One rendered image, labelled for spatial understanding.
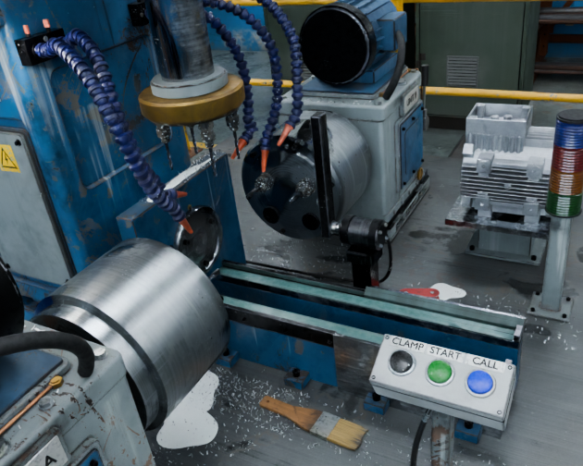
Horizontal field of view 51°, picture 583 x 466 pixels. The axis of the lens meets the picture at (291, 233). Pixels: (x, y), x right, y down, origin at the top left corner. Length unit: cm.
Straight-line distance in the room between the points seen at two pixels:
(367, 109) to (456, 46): 284
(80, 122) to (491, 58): 335
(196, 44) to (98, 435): 60
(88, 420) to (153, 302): 19
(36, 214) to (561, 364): 100
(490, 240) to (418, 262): 18
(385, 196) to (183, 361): 78
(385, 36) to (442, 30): 271
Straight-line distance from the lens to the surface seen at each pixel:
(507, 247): 151
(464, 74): 426
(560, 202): 121
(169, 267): 91
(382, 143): 144
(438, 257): 150
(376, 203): 151
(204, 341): 92
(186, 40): 101
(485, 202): 138
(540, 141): 137
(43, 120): 109
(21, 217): 125
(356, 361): 109
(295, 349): 115
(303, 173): 128
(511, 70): 420
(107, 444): 80
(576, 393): 120
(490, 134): 136
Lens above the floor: 162
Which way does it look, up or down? 30 degrees down
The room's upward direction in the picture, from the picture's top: 7 degrees counter-clockwise
